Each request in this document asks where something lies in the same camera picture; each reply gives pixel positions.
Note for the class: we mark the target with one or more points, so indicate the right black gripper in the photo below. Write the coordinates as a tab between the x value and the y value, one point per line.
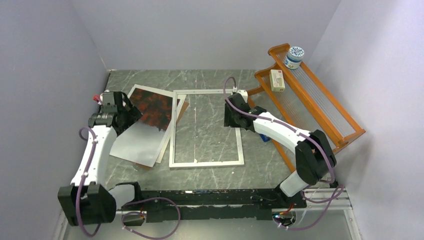
227	120

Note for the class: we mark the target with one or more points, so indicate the blue white round jar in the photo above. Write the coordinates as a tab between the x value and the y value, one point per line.
294	57

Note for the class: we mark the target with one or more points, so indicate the blue stapler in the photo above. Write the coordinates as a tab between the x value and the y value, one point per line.
264	137

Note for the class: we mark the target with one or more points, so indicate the red and white photo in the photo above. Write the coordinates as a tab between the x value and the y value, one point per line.
124	145

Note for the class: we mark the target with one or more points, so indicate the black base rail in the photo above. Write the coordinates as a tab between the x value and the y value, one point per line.
204	204

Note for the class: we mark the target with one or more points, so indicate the small cream box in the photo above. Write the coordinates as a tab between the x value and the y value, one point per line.
277	82

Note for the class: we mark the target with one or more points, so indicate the brown backing board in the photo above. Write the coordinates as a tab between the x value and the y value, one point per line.
182	107

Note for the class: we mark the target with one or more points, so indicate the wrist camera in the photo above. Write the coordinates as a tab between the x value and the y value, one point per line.
242	92
98	99

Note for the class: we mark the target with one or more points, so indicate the orange wooden shelf rack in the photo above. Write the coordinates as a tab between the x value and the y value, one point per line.
306	102

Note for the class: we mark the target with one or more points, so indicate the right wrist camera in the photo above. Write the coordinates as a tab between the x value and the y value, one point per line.
242	92

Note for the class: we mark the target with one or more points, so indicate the white picture frame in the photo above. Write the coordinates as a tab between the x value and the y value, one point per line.
200	139

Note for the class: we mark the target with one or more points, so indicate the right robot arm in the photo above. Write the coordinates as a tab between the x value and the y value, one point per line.
314	157

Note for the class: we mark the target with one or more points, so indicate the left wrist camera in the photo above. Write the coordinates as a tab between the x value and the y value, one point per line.
98	99

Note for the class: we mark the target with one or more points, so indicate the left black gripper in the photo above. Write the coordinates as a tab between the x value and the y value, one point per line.
133	114

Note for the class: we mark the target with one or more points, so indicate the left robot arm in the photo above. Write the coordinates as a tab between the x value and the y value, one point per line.
86	201

